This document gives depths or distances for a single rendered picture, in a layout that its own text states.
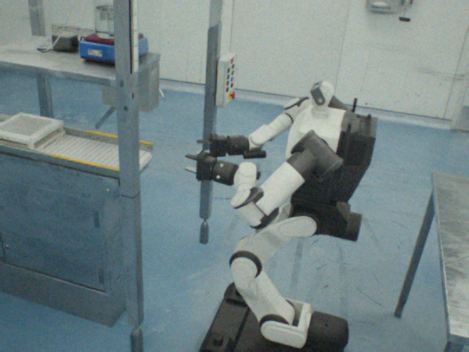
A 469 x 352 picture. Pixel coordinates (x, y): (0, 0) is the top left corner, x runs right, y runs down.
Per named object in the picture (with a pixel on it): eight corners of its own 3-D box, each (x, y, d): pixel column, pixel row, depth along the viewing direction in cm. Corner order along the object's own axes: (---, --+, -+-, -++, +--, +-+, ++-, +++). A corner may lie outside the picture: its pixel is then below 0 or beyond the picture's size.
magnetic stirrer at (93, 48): (150, 54, 204) (150, 32, 200) (126, 67, 186) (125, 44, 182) (106, 47, 209) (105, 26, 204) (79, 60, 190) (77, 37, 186)
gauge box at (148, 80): (159, 105, 217) (159, 59, 208) (149, 113, 208) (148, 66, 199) (115, 96, 222) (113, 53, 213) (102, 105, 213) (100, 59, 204)
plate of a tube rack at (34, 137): (-15, 135, 216) (-16, 131, 215) (21, 116, 236) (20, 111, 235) (31, 145, 210) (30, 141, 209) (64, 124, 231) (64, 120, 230)
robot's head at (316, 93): (335, 97, 178) (325, 78, 176) (332, 105, 170) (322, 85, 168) (319, 104, 180) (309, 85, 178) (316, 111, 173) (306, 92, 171)
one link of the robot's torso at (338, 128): (363, 181, 205) (381, 99, 188) (357, 225, 176) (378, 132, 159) (292, 167, 211) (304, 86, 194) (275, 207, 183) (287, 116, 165)
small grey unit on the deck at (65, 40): (85, 49, 205) (84, 33, 202) (75, 53, 199) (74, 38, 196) (59, 45, 208) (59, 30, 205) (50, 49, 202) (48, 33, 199)
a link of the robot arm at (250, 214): (248, 207, 183) (246, 237, 166) (229, 188, 180) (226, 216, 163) (270, 191, 179) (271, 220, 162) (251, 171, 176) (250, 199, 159)
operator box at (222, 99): (234, 97, 288) (236, 53, 276) (224, 107, 274) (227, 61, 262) (224, 95, 290) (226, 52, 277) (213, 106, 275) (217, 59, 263)
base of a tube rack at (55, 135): (-13, 145, 218) (-13, 140, 217) (23, 125, 239) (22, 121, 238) (33, 156, 212) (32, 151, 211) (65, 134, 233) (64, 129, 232)
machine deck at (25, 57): (159, 62, 208) (159, 53, 206) (115, 90, 176) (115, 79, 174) (34, 44, 222) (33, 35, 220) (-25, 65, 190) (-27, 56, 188)
